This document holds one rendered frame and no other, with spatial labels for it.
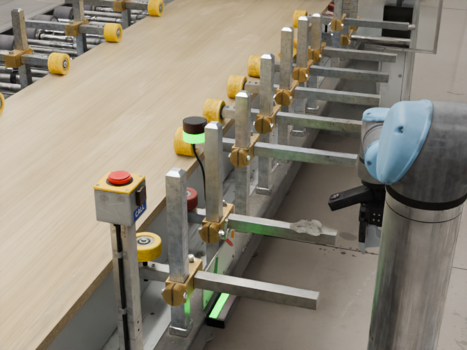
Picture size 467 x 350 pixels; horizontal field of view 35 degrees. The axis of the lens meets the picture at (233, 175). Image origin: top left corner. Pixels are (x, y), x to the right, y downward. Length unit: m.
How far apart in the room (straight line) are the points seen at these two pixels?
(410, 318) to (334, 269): 2.14
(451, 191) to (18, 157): 1.47
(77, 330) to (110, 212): 0.50
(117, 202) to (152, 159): 0.87
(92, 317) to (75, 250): 0.17
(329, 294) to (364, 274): 0.22
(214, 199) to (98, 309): 0.39
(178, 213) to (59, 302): 0.31
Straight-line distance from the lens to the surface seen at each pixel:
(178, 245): 1.63
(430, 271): 1.12
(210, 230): 1.86
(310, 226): 1.86
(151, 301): 2.02
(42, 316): 1.54
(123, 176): 1.30
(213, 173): 1.81
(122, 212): 1.29
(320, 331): 2.94
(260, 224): 1.89
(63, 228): 1.83
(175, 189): 1.57
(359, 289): 3.19
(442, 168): 1.01
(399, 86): 4.34
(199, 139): 1.78
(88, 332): 1.80
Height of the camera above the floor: 1.80
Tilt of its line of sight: 26 degrees down
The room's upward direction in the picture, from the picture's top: straight up
